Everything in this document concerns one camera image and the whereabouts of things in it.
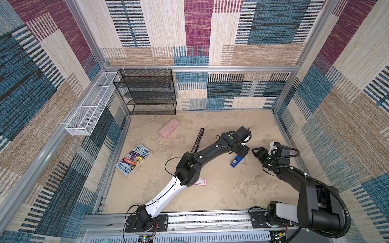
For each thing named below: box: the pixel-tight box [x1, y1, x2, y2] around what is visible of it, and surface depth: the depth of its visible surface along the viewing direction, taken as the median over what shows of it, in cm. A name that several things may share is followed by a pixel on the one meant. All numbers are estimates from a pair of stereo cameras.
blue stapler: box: [229, 154, 244, 168], surface depth 93 cm
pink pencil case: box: [158, 118, 180, 138], surface depth 111 cm
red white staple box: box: [193, 177, 207, 187], surface depth 87 cm
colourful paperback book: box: [114, 143, 154, 179], surface depth 94 cm
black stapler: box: [190, 127, 205, 155], surface depth 104 cm
